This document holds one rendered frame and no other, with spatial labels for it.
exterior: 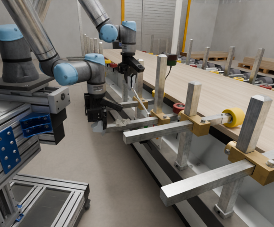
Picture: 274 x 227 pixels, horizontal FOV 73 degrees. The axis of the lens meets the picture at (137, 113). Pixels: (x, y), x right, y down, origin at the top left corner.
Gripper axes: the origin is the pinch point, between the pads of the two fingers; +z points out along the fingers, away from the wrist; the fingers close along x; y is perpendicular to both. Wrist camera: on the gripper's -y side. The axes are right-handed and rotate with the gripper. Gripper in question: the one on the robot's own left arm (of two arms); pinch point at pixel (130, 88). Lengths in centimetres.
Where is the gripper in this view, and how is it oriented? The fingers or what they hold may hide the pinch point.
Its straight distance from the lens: 109.3
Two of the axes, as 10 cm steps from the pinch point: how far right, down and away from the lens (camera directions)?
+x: -7.2, 2.7, -6.3
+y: -6.9, -3.3, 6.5
